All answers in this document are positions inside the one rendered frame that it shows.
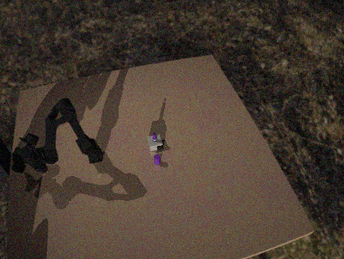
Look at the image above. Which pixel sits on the purple cylinder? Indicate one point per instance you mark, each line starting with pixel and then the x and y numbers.
pixel 157 159

